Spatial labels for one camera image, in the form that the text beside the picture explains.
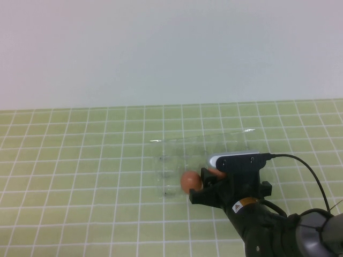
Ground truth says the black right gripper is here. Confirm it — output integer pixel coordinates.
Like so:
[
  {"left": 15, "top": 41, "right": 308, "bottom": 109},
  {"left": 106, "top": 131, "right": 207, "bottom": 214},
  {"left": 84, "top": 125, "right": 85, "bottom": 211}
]
[{"left": 189, "top": 166, "right": 273, "bottom": 215}]

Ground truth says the brown egg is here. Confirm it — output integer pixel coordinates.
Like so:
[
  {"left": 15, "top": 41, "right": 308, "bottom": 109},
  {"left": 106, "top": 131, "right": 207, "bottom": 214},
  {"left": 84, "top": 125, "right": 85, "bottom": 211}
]
[
  {"left": 180, "top": 171, "right": 203, "bottom": 194},
  {"left": 208, "top": 168, "right": 227, "bottom": 179}
]

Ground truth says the clear plastic egg tray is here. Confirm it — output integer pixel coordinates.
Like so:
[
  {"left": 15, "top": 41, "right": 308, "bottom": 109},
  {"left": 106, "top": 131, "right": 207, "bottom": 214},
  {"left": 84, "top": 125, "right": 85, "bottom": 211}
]
[{"left": 148, "top": 128, "right": 258, "bottom": 201}]

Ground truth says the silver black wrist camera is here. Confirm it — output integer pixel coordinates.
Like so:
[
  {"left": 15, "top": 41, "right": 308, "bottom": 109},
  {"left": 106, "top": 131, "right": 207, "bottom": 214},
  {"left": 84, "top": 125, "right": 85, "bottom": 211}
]
[{"left": 206, "top": 149, "right": 269, "bottom": 178}]

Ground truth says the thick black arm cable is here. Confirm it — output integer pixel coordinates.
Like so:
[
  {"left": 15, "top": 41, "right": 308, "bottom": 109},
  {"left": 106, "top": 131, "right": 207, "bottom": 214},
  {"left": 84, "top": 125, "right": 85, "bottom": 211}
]
[{"left": 256, "top": 199, "right": 288, "bottom": 218}]

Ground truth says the thin black camera cable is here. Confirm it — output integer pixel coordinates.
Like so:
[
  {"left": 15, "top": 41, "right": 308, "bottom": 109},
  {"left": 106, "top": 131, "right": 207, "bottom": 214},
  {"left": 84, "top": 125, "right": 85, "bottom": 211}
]
[{"left": 264, "top": 153, "right": 332, "bottom": 213}]

